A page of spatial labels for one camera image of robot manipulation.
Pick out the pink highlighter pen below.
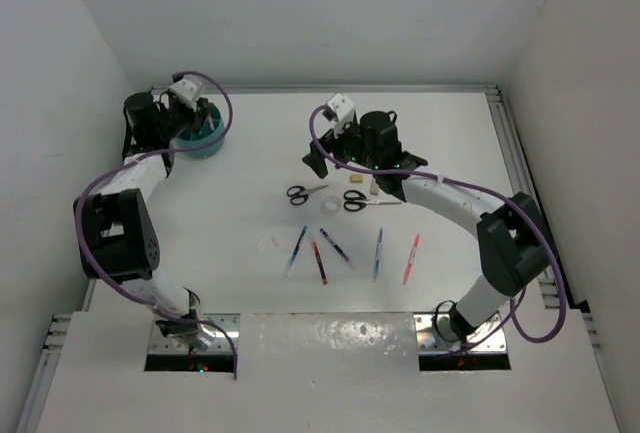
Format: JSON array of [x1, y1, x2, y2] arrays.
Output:
[[402, 233, 421, 286]]

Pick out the small black scissors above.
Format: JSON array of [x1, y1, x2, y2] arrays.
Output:
[[286, 184, 328, 206]]

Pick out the teal divided pen holder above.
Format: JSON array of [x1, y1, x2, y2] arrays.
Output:
[[174, 103, 226, 159]]

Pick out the teal capped pen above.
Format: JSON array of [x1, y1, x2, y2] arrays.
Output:
[[283, 225, 308, 277]]

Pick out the large black scissors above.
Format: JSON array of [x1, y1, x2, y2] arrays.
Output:
[[342, 189, 401, 213]]

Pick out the grey white eraser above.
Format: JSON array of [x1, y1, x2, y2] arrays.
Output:
[[370, 180, 380, 196]]

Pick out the purple capped pen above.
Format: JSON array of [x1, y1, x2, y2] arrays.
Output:
[[319, 228, 356, 270]]

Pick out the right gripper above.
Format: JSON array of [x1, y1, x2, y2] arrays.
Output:
[[304, 115, 380, 177]]

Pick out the clear tape roll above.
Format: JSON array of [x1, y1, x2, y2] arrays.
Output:
[[320, 195, 343, 216]]

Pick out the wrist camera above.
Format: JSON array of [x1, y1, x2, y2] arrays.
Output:
[[322, 93, 356, 137], [168, 74, 205, 111]]

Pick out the red clear pen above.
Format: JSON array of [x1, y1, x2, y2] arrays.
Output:
[[311, 239, 328, 286]]

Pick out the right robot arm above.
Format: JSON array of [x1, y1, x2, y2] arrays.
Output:
[[302, 105, 559, 344]]

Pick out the purple cable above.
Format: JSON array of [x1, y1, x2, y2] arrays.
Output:
[[307, 105, 569, 343], [73, 71, 238, 379]]

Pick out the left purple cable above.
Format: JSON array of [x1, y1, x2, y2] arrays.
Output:
[[73, 71, 238, 379]]

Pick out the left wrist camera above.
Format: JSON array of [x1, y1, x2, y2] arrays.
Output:
[[168, 74, 205, 111]]

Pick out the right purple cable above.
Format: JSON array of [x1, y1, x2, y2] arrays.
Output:
[[307, 105, 569, 343]]

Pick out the blue highlighter pen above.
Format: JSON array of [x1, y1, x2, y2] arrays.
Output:
[[372, 227, 384, 282]]

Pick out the clear pen cap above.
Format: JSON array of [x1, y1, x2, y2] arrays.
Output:
[[255, 238, 266, 251]]

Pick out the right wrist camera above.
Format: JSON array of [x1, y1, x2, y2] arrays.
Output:
[[322, 93, 356, 137]]

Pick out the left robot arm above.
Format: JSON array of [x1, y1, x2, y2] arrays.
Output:
[[74, 91, 216, 350]]

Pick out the red gel pen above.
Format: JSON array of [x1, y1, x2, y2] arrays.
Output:
[[206, 115, 215, 131]]

